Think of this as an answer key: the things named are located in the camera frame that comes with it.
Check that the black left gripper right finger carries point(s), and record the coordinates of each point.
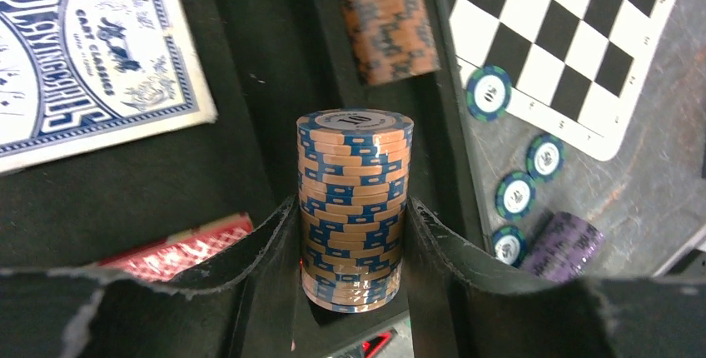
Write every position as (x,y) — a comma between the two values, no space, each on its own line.
(465,303)

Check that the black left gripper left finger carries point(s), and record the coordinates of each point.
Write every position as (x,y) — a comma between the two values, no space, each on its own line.
(239,303)

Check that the purple poker chip stack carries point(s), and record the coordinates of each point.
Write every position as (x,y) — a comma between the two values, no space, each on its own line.
(563,249)

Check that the orange blue poker chip stack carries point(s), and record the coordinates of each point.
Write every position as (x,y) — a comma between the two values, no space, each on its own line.
(353,174)

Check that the brown poker chip stack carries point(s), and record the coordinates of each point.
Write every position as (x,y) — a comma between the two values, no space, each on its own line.
(391,39)

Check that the green 50 chip lower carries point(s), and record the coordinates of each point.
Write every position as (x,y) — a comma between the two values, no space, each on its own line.
(509,245)

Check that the black red all-in triangle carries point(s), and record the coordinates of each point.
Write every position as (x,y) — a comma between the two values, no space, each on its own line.
(375,345)

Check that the red playing card deck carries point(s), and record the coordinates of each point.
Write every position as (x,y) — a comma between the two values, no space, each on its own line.
(164,259)

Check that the green 50 chip middle right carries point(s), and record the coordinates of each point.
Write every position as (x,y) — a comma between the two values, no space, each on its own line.
(515,195)

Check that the green 50 chip far right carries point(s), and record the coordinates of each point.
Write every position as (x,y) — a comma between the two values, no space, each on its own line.
(545,157)

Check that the green 50 chip on chessboard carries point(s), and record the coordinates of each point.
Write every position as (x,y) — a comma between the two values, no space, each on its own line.
(488,93)

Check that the black poker case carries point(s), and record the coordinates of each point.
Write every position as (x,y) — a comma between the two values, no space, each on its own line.
(267,62)

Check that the black white chessboard mat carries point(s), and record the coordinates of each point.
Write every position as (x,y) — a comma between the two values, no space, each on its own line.
(577,67)

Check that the blue playing card deck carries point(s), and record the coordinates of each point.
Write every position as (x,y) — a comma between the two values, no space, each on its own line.
(81,75)

